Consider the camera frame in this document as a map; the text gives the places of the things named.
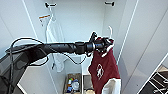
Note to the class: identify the white drying rack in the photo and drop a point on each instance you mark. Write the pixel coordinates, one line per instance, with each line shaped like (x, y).
(158, 81)

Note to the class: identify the woven storage basket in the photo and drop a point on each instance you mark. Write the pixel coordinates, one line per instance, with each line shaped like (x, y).
(72, 77)

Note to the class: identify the white wardrobe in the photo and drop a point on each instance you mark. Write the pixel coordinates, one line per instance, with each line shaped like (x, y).
(83, 20)

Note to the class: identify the white shirt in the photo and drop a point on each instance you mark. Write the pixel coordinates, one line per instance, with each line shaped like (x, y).
(56, 36)

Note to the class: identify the white wardrobe shelf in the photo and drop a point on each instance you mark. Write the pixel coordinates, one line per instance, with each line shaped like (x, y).
(86, 66)

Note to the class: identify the white wardrobe door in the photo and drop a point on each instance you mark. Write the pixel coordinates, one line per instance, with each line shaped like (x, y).
(146, 40)
(36, 30)

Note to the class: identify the white plastic bottle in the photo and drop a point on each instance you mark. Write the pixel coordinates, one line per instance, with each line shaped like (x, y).
(75, 85)

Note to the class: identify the black wall hook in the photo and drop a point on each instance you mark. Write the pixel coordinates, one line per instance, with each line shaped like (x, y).
(110, 3)
(50, 4)

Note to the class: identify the white orange warning sticker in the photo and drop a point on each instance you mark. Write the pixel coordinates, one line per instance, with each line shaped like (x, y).
(44, 16)

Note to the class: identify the dark red varsity jacket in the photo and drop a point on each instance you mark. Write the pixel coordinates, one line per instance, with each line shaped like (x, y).
(103, 71)

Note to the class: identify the blue packet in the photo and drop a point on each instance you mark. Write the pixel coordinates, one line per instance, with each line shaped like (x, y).
(69, 88)

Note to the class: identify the white clothes hanger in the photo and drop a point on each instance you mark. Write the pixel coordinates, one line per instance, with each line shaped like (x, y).
(110, 31)
(51, 18)

